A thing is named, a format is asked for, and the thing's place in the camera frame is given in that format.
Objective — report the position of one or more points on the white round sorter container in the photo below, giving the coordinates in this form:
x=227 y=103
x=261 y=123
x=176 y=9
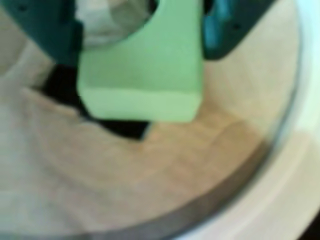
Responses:
x=300 y=175

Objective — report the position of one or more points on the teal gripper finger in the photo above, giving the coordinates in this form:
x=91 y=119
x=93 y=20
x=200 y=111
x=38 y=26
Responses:
x=225 y=30
x=45 y=27

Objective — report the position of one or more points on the mint green U block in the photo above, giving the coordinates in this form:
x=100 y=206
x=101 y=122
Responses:
x=150 y=75

